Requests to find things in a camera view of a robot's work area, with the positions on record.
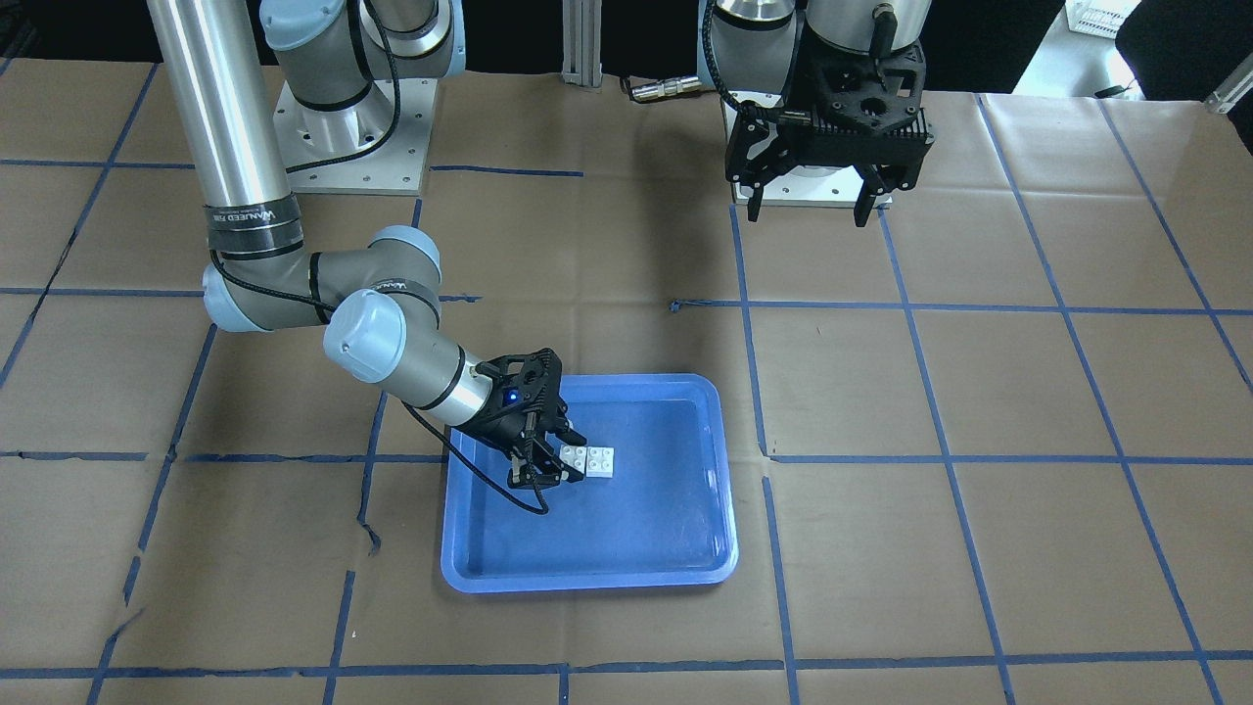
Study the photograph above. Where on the white block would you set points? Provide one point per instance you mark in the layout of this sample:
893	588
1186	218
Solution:
574	459
599	462

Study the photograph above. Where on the metal cable connector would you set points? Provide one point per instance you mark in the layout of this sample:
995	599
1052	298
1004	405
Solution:
664	89

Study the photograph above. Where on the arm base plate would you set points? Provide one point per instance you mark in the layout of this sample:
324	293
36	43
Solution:
803	186
378	147

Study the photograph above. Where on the blue plastic tray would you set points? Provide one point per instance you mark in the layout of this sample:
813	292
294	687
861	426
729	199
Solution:
665	519

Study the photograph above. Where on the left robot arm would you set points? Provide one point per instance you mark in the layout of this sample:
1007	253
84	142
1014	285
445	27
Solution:
749	46

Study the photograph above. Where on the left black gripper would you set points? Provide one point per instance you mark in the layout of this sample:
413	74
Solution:
746	162

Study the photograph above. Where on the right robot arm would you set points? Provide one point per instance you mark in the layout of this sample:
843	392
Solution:
379	305

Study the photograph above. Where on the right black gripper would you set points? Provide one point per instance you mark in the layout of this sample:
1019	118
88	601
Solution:
506	424

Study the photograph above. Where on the aluminium frame post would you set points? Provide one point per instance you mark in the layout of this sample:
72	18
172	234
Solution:
581	44

